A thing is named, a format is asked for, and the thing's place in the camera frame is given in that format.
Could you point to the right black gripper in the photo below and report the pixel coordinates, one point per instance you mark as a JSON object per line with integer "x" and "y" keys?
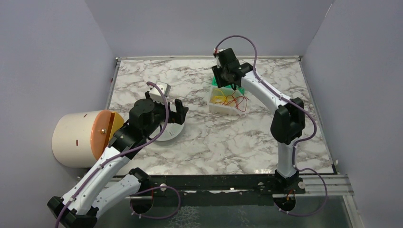
{"x": 227, "y": 78}

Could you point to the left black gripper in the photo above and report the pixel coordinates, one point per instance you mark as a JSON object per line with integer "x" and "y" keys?
{"x": 171, "y": 111}

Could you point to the white perforated cable spool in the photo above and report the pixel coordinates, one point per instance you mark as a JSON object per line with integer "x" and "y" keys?
{"x": 171, "y": 131}

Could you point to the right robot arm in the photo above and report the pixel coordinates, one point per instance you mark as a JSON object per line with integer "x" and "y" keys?
{"x": 288, "y": 114}

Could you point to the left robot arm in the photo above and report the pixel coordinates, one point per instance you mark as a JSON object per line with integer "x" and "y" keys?
{"x": 82, "y": 206}

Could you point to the green plastic bin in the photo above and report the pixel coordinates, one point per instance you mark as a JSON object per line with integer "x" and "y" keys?
{"x": 240, "y": 89}

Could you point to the white plastic bin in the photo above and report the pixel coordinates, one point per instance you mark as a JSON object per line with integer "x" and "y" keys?
{"x": 227, "y": 101}

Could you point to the cream cylinder winding machine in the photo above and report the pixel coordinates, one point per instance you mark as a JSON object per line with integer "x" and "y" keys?
{"x": 79, "y": 139}

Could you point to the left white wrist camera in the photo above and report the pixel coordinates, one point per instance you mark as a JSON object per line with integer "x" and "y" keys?
{"x": 158, "y": 94}

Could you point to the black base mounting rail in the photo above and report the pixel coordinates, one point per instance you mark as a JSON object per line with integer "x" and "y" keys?
{"x": 216, "y": 190}

